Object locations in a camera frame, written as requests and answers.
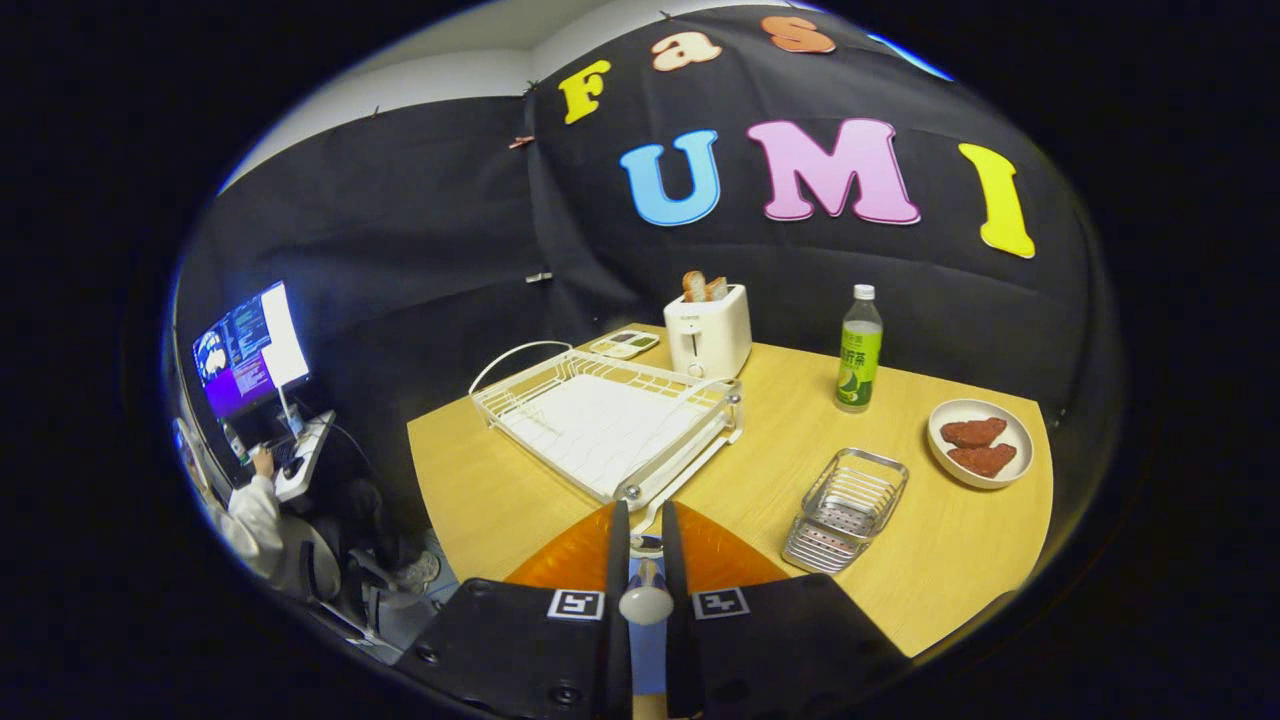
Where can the toasted bread slice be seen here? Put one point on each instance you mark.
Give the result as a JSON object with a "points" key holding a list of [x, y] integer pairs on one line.
{"points": [[694, 286], [717, 289]]}

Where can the blue plate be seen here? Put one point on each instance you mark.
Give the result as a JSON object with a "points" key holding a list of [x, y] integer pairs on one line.
{"points": [[648, 660]]}

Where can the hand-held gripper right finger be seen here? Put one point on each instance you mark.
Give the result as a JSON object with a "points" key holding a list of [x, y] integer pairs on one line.
{"points": [[672, 560]]}

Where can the white toaster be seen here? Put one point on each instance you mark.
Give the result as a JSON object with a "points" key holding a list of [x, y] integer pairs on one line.
{"points": [[715, 330]]}

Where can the divided white snack tray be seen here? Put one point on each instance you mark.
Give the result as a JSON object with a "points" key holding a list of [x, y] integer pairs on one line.
{"points": [[625, 344]]}

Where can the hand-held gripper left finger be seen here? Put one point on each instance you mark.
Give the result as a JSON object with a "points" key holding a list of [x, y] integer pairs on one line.
{"points": [[618, 560]]}

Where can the white round dish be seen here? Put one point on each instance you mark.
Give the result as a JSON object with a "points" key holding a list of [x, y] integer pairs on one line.
{"points": [[980, 408]]}

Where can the computer monitor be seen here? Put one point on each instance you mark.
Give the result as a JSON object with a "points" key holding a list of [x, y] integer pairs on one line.
{"points": [[245, 350]]}

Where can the black backdrop cloth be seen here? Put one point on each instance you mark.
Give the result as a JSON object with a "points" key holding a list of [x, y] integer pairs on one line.
{"points": [[420, 250]]}

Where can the grey office chair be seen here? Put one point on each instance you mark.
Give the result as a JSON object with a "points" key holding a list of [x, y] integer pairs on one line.
{"points": [[350, 595]]}

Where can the red meat piece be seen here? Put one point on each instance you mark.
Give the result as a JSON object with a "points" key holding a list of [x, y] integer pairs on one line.
{"points": [[973, 432], [982, 460]]}

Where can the green label drink bottle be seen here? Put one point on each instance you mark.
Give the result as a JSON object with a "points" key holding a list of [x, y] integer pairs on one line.
{"points": [[858, 370]]}

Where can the white computer desk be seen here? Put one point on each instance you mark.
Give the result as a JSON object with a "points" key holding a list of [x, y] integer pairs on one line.
{"points": [[305, 460]]}

